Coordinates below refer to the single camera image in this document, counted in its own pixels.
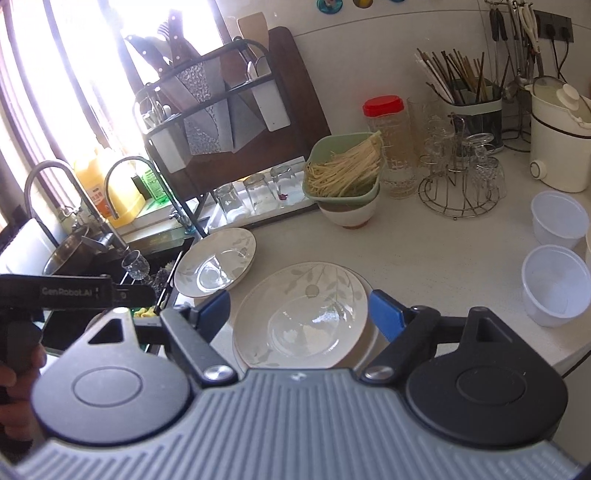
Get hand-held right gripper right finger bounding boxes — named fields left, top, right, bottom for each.
left=358, top=290, right=512, bottom=386

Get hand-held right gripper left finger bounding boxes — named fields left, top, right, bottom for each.
left=85, top=292, right=241, bottom=387

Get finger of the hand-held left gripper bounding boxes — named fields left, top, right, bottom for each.
left=115, top=284, right=156, bottom=306

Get large leaf-patterned white plate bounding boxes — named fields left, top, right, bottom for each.
left=232, top=261, right=370, bottom=370

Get person's left hand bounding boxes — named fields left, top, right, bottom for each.
left=0, top=345, right=48, bottom=407

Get small stemmed glass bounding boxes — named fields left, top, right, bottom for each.
left=121, top=250, right=149, bottom=281

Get steel pot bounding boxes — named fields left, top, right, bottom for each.
left=43, top=225, right=100, bottom=276

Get small leaf-patterned deep plate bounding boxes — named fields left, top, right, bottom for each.
left=174, top=227, right=257, bottom=299

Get black kitchen sink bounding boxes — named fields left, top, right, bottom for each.
left=41, top=230, right=197, bottom=357

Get tall steel kitchen faucet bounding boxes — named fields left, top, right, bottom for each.
left=24, top=160, right=131, bottom=254

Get orange detergent bottle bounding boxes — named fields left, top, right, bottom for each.
left=73, top=148, right=147, bottom=228

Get white drain tray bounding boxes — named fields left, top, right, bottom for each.
left=207, top=158, right=325, bottom=234

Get white and brown ceramic bowl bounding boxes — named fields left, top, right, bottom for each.
left=318, top=187, right=380, bottom=228

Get green bottle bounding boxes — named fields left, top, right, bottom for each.
left=133, top=167, right=170, bottom=205

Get clear tumbler glass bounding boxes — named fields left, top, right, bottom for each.
left=243, top=174, right=269, bottom=212
left=214, top=183, right=239, bottom=214
left=270, top=164, right=297, bottom=202

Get green plastic colander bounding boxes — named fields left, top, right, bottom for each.
left=302, top=131, right=385, bottom=203

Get small curved steel faucet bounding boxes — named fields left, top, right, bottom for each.
left=103, top=156, right=195, bottom=232

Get white cutlery holder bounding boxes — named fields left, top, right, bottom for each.
left=147, top=124, right=191, bottom=174
left=250, top=76, right=292, bottom=133

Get pale yellow noodles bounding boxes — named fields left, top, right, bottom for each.
left=307, top=130, right=383, bottom=197

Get cut-glass cup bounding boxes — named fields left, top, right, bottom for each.
left=463, top=132, right=493, bottom=160
left=471, top=156, right=507, bottom=200

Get clear jar with red lid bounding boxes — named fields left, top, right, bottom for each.
left=362, top=95, right=419, bottom=199

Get tall clear drinking glass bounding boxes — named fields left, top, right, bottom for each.
left=406, top=97, right=445, bottom=163

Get green dish drying tray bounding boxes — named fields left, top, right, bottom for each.
left=444, top=84, right=504, bottom=154

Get set of kitchen knives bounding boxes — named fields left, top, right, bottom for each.
left=124, top=9, right=252, bottom=155

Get black metal knife rack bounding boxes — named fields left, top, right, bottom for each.
left=133, top=39, right=293, bottom=237

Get dark brown cutting board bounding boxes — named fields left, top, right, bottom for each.
left=175, top=26, right=332, bottom=186

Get white electric cooking pot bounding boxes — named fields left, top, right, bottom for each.
left=527, top=75, right=591, bottom=193

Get bundle of chopsticks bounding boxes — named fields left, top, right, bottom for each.
left=414, top=47, right=489, bottom=106

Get hanging kitchen utensil stand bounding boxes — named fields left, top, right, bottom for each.
left=486, top=0, right=542, bottom=154

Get wooden spatula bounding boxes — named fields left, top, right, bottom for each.
left=237, top=14, right=269, bottom=49

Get round wire glass rack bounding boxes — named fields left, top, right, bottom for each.
left=418, top=115, right=505, bottom=218

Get black power cable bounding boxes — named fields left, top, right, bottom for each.
left=551, top=31, right=568, bottom=80

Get black wall power outlet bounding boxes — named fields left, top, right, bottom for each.
left=531, top=10, right=576, bottom=43

